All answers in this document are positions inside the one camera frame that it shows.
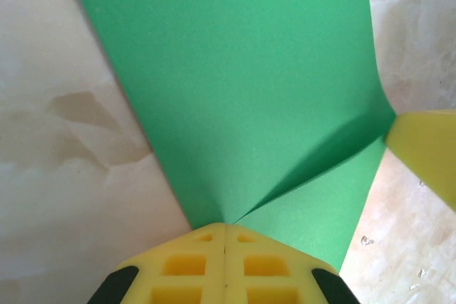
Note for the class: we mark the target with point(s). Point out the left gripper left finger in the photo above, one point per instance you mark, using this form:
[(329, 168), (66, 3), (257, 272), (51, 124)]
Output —
[(185, 268)]

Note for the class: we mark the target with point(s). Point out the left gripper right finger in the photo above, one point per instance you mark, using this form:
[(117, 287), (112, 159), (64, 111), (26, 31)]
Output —
[(263, 268)]

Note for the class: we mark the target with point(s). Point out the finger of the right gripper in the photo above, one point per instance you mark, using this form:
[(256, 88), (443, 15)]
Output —
[(427, 144)]

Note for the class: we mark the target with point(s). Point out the green square paper sheet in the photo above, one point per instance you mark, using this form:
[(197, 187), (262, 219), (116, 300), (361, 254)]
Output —
[(231, 87)]

